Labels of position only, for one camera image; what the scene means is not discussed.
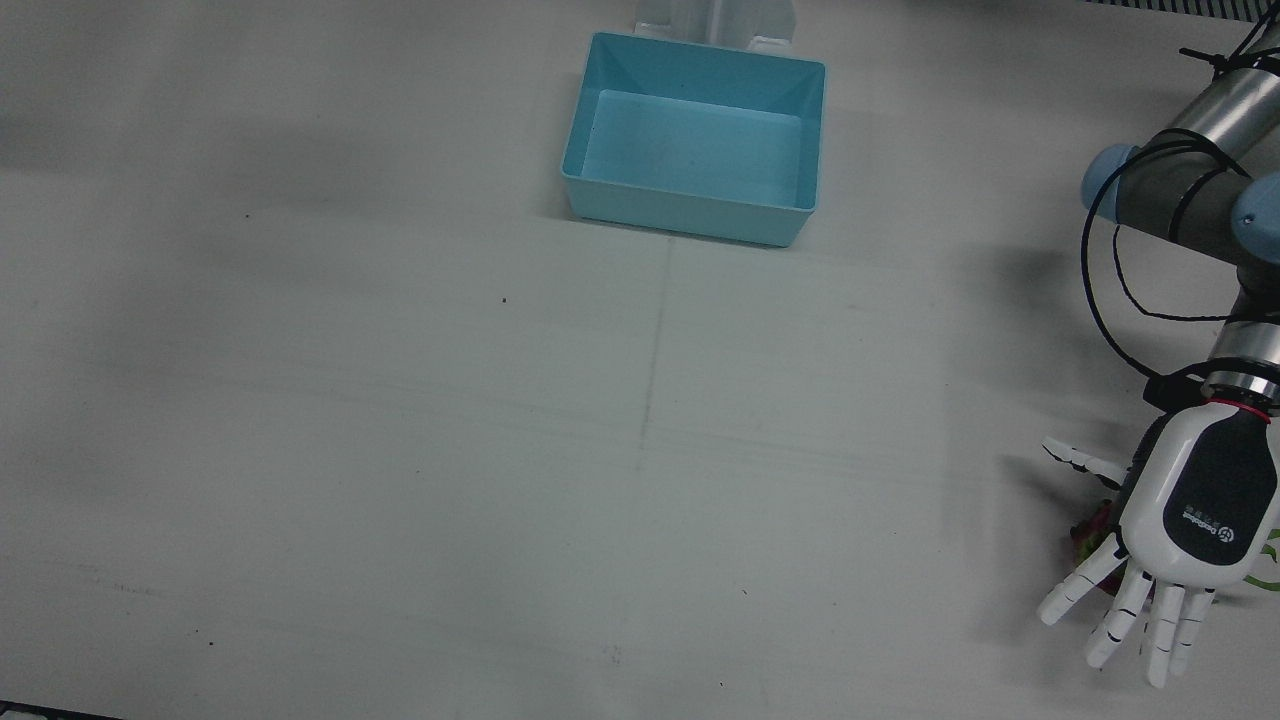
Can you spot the white plastic stand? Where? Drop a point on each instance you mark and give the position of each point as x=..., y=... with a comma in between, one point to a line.
x=680, y=15

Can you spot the light blue plastic bin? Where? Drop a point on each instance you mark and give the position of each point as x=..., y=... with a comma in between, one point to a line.
x=700, y=150

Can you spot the pink green dragon fruit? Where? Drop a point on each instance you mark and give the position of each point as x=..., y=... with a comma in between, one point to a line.
x=1090, y=540

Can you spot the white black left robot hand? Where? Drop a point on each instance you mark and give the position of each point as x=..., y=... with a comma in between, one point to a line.
x=1200, y=500

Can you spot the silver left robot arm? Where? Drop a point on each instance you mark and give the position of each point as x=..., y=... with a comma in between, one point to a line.
x=1180, y=190

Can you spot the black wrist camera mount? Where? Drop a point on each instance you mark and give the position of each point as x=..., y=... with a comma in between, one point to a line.
x=1165, y=392

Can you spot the dark ribbed vent grille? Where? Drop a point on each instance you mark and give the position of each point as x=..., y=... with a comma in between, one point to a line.
x=1180, y=6

